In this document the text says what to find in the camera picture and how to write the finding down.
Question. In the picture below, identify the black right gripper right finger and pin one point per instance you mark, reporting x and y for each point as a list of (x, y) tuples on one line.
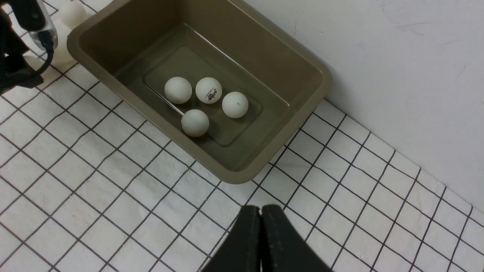
[(282, 248)]

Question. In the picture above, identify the white grid tablecloth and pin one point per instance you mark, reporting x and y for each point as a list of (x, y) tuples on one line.
[(88, 185)]

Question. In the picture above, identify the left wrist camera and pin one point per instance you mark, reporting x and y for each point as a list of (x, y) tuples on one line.
[(33, 17)]

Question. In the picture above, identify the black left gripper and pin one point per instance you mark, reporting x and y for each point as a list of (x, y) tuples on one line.
[(13, 61)]

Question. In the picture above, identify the olive plastic bin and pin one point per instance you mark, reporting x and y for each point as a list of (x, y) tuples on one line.
[(134, 46)]

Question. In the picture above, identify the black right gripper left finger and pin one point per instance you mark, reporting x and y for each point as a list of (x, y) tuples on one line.
[(239, 252)]

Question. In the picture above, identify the white ping-pong ball with logo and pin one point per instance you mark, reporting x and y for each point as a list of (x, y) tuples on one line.
[(208, 90)]

